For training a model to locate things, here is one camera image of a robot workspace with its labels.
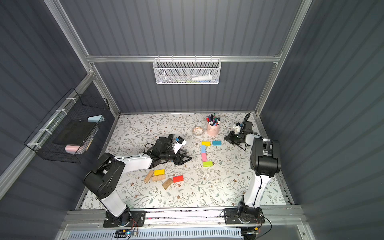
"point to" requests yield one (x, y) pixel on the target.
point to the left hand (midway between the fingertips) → (190, 158)
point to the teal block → (216, 143)
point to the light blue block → (203, 149)
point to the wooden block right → (167, 183)
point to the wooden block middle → (156, 178)
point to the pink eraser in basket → (71, 149)
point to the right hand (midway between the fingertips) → (225, 138)
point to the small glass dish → (198, 131)
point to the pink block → (204, 157)
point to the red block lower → (178, 178)
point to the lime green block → (207, 164)
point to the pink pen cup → (213, 131)
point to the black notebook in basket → (75, 133)
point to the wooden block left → (148, 176)
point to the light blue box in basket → (96, 118)
